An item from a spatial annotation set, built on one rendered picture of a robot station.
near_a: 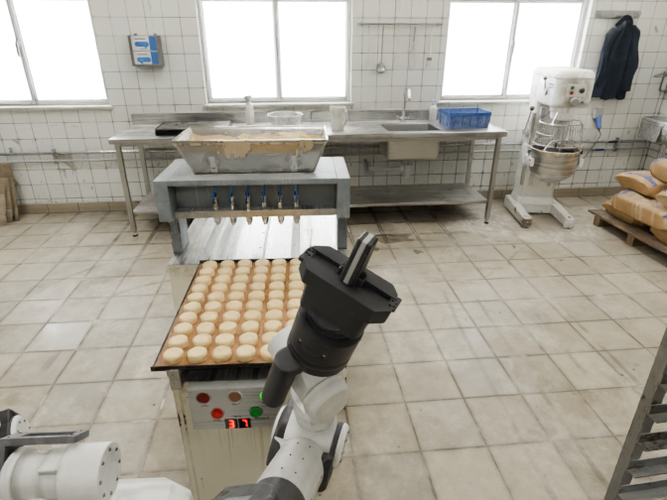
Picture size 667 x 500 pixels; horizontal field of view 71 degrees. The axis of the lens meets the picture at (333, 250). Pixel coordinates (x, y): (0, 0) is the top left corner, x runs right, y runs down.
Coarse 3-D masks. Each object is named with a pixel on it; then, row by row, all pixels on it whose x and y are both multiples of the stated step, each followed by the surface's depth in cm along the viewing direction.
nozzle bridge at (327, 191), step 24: (168, 168) 184; (336, 168) 184; (168, 192) 170; (192, 192) 179; (216, 192) 180; (240, 192) 180; (288, 192) 181; (312, 192) 182; (336, 192) 174; (168, 216) 174; (192, 216) 178; (216, 216) 179; (240, 216) 179; (264, 216) 180; (336, 216) 178; (336, 240) 197
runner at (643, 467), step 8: (656, 456) 116; (664, 456) 116; (632, 464) 115; (640, 464) 116; (648, 464) 116; (656, 464) 117; (664, 464) 117; (632, 472) 115; (640, 472) 115; (648, 472) 115; (656, 472) 115; (664, 472) 115
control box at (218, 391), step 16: (192, 384) 120; (208, 384) 120; (224, 384) 120; (240, 384) 120; (256, 384) 120; (192, 400) 120; (224, 400) 120; (240, 400) 120; (256, 400) 121; (192, 416) 122; (208, 416) 122; (224, 416) 123; (240, 416) 123; (272, 416) 124
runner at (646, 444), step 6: (654, 432) 111; (660, 432) 111; (666, 432) 112; (642, 438) 111; (648, 438) 112; (654, 438) 112; (660, 438) 112; (666, 438) 113; (642, 444) 111; (648, 444) 111; (654, 444) 111; (660, 444) 111; (666, 444) 111; (648, 450) 110
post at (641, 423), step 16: (656, 368) 105; (656, 384) 105; (640, 400) 110; (656, 400) 107; (640, 416) 110; (640, 432) 111; (624, 448) 116; (640, 448) 113; (624, 464) 116; (624, 480) 118; (608, 496) 123
